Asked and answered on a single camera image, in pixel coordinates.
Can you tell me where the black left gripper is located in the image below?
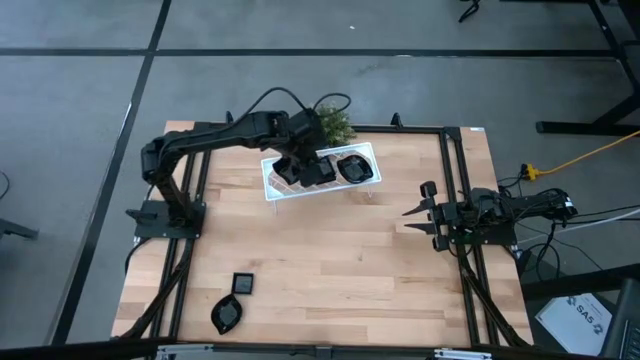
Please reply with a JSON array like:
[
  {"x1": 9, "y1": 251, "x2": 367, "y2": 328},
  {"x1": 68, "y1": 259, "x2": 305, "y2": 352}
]
[{"x1": 272, "y1": 108, "x2": 327, "y2": 165}]

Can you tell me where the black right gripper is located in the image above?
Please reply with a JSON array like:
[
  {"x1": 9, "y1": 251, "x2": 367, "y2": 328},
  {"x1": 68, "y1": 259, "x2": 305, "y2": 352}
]
[{"x1": 401, "y1": 180, "x2": 475, "y2": 252}]

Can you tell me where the black wavy square plate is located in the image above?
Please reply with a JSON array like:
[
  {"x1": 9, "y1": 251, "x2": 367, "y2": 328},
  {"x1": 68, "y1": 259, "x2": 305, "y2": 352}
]
[{"x1": 271, "y1": 157, "x2": 303, "y2": 187}]

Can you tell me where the small black square plate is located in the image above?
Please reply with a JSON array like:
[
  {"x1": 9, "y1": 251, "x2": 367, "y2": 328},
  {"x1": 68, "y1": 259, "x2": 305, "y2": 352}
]
[
  {"x1": 302, "y1": 156, "x2": 337, "y2": 188},
  {"x1": 231, "y1": 271, "x2": 255, "y2": 295}
]

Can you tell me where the black oval plate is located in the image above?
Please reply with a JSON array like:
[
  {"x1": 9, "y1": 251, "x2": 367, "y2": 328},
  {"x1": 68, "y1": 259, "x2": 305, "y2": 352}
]
[
  {"x1": 210, "y1": 293, "x2": 244, "y2": 336},
  {"x1": 335, "y1": 153, "x2": 375, "y2": 185}
]

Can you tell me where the potted green artificial plant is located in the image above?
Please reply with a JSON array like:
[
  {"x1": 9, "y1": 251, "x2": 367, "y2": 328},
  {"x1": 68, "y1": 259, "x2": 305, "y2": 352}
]
[{"x1": 314, "y1": 102, "x2": 358, "y2": 149}]

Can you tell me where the silver aluminium bar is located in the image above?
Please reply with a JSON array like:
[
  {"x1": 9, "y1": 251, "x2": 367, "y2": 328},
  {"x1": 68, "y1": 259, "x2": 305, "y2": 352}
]
[
  {"x1": 154, "y1": 343, "x2": 217, "y2": 360},
  {"x1": 432, "y1": 347, "x2": 494, "y2": 360}
]

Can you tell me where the white printed paper sheet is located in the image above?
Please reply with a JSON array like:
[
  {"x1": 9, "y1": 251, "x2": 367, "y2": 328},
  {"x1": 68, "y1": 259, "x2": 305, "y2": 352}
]
[{"x1": 533, "y1": 292, "x2": 614, "y2": 357}]

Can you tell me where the black laptop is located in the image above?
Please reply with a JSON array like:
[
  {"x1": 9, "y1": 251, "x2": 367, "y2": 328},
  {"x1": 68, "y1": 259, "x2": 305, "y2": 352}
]
[{"x1": 598, "y1": 277, "x2": 640, "y2": 360}]

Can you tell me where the black stand foot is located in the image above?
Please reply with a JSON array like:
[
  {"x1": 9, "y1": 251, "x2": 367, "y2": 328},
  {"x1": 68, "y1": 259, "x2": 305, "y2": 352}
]
[{"x1": 0, "y1": 217, "x2": 40, "y2": 241}]

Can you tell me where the white wire rack shelf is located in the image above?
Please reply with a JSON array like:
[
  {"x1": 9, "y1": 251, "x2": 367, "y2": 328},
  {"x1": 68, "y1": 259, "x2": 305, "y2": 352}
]
[{"x1": 260, "y1": 141, "x2": 383, "y2": 215}]

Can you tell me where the yellow extension cable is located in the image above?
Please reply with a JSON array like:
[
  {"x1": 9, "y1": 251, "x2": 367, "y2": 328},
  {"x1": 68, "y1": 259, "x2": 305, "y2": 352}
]
[{"x1": 521, "y1": 128, "x2": 640, "y2": 182}]

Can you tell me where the black desk frame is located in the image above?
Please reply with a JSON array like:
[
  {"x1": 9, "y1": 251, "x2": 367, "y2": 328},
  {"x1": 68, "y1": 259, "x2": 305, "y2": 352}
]
[{"x1": 535, "y1": 0, "x2": 640, "y2": 137}]

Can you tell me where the white floor cable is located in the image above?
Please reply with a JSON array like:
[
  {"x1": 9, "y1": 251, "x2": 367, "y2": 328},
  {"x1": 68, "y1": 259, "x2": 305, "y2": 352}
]
[{"x1": 517, "y1": 207, "x2": 640, "y2": 246}]

